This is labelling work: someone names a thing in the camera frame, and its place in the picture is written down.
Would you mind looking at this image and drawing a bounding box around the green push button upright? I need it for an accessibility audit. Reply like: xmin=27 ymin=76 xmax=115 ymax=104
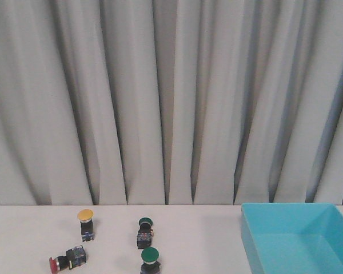
xmin=140 ymin=247 xmax=161 ymax=274

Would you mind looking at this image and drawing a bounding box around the red push button lying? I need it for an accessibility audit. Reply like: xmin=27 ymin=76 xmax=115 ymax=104
xmin=49 ymin=245 xmax=87 ymax=273

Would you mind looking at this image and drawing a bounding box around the green push button lying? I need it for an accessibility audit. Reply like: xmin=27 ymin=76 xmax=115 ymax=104
xmin=137 ymin=217 xmax=153 ymax=249

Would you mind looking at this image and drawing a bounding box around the yellow push button far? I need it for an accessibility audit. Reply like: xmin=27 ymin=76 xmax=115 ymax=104
xmin=77 ymin=209 xmax=94 ymax=242

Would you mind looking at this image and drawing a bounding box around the grey pleated curtain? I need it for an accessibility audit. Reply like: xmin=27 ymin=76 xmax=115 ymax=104
xmin=0 ymin=1 xmax=343 ymax=206

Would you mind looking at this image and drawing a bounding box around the turquoise plastic box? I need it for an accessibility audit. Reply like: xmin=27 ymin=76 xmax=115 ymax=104
xmin=241 ymin=203 xmax=343 ymax=273

